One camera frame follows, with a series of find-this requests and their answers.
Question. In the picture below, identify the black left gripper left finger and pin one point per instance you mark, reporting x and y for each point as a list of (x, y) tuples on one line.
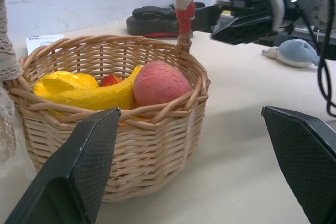
[(78, 171)]

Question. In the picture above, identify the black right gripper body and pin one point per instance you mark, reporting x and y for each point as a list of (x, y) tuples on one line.
[(252, 5)]

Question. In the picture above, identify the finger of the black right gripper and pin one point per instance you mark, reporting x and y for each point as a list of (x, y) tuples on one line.
[(244, 30), (210, 16)]

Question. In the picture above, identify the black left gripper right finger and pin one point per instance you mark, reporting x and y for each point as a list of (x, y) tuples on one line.
[(307, 161)]

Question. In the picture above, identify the blue white plush toy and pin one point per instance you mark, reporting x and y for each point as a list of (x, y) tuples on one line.
[(296, 53)]

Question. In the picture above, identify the yellow toy banana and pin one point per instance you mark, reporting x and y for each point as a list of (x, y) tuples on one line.
[(99, 98)]

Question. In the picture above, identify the pink red toy peach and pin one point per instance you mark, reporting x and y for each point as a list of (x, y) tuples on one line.
[(160, 85)]

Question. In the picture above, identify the yellow toy fruit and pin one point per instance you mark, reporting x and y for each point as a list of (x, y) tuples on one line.
[(65, 81)]

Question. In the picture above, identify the small red orange toy fruit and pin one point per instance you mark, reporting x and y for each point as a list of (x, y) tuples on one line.
[(110, 80)]

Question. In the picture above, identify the white printed paper card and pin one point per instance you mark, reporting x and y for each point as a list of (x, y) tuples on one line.
[(36, 41)]

